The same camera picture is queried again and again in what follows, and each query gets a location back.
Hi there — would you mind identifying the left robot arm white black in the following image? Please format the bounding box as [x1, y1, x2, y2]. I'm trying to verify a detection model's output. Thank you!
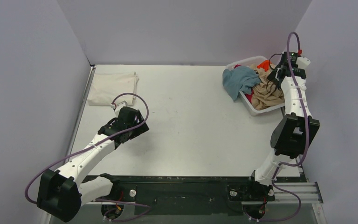
[36, 106, 149, 222]

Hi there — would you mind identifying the white plastic laundry basket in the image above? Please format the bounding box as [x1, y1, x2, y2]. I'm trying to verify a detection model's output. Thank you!
[225, 56, 288, 117]

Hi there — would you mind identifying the tan t shirt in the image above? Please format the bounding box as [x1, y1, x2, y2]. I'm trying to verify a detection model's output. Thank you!
[249, 63, 284, 111]

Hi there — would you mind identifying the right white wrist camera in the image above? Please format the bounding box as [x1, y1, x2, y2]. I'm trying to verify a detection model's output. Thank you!
[296, 56, 311, 70]

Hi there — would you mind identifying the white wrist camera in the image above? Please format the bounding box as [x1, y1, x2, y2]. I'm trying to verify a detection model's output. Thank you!
[110, 101, 128, 110]
[296, 56, 311, 70]

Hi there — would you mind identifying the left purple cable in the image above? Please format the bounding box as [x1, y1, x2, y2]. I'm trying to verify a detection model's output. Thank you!
[24, 92, 152, 223]

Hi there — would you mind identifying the orange t shirt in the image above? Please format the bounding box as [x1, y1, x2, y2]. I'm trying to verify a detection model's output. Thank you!
[257, 60, 274, 71]

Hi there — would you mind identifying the folded cream t shirt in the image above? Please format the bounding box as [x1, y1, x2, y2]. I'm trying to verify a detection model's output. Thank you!
[87, 71, 139, 106]

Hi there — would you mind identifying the blue grey t shirt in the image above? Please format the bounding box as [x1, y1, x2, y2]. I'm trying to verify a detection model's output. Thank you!
[222, 66, 261, 101]

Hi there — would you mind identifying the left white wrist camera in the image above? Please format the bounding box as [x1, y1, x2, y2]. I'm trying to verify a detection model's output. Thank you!
[110, 101, 128, 110]

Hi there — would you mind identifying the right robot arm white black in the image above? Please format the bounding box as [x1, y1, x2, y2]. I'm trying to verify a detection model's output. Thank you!
[245, 50, 320, 200]

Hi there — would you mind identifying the aluminium rail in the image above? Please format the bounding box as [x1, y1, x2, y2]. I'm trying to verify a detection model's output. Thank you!
[272, 182, 323, 204]

